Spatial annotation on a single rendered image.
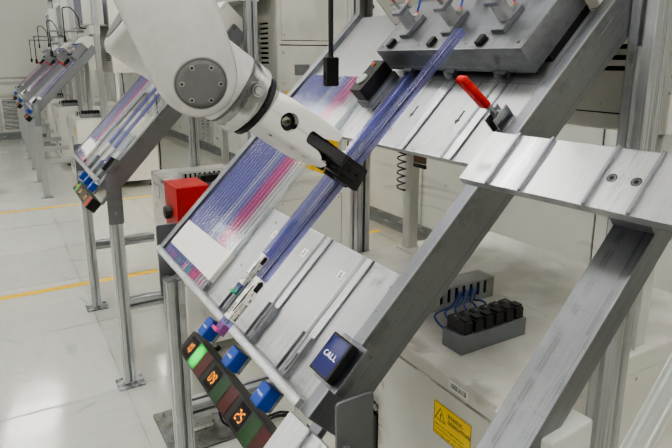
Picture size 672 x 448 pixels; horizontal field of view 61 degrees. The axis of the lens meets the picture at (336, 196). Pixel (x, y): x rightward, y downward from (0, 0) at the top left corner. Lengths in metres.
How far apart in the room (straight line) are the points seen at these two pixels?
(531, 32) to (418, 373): 0.59
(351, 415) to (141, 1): 0.47
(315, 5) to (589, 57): 1.51
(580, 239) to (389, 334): 2.19
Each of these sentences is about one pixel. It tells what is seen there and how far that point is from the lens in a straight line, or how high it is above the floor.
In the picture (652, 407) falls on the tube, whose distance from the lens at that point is 0.44.
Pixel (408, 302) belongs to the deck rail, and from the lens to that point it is 0.72.
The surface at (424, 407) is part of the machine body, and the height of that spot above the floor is 0.53.
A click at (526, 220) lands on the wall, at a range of 3.04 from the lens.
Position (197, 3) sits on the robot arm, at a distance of 0.52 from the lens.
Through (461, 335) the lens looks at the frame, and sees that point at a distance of 1.04.
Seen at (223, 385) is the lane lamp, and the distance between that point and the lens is 0.89.
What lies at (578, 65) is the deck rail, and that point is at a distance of 0.86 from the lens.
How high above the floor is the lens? 1.12
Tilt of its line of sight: 13 degrees down
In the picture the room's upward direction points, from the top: straight up
